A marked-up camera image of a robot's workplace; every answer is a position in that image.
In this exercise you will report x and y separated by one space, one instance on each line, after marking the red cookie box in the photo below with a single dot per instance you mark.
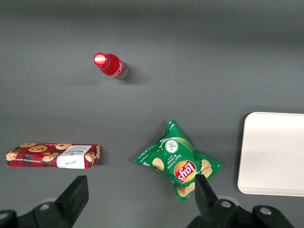
47 155

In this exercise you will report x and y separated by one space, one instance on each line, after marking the red drink bottle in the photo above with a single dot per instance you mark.
111 65

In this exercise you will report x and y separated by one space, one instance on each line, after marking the green chips bag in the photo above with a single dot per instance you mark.
175 156

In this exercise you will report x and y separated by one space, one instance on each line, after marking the beige plastic tray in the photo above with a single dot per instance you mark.
273 154

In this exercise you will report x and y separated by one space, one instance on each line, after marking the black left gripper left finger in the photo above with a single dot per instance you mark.
71 199

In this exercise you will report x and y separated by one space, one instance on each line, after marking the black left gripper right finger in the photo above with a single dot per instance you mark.
205 197

